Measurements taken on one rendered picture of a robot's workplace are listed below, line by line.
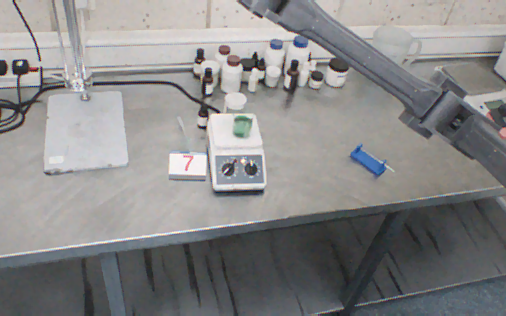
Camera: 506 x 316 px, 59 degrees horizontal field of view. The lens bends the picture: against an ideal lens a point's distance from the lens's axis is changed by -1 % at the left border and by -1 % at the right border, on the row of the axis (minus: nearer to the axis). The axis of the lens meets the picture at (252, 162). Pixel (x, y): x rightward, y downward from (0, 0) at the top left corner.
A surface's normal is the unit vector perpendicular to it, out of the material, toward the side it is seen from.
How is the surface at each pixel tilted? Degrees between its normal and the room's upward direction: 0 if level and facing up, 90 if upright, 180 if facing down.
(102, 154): 0
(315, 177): 0
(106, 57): 90
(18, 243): 0
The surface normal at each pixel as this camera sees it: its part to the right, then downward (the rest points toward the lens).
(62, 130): 0.12, -0.70
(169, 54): 0.26, 0.71
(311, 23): 0.11, 0.48
